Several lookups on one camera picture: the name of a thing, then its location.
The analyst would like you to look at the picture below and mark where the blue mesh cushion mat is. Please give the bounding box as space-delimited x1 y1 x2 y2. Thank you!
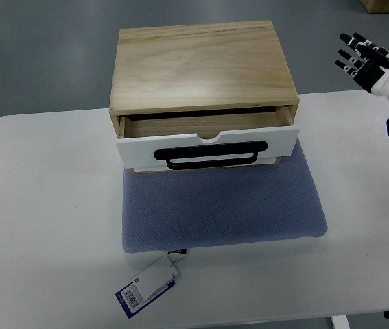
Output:
121 144 328 253

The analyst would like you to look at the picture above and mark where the light wood drawer cabinet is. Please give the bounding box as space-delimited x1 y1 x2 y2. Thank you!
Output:
108 19 300 175

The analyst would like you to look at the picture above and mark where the white blue price tag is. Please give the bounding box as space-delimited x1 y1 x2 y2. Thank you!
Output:
115 249 187 319

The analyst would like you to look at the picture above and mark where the cardboard box corner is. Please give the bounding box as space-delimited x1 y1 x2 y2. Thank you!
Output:
361 0 389 14

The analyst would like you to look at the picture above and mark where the white table leg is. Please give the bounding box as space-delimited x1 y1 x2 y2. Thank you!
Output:
331 315 351 329

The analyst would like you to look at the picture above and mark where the white lower drawer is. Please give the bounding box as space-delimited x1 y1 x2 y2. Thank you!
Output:
131 157 281 173

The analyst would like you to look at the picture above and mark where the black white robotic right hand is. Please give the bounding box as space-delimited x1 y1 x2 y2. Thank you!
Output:
335 33 389 101

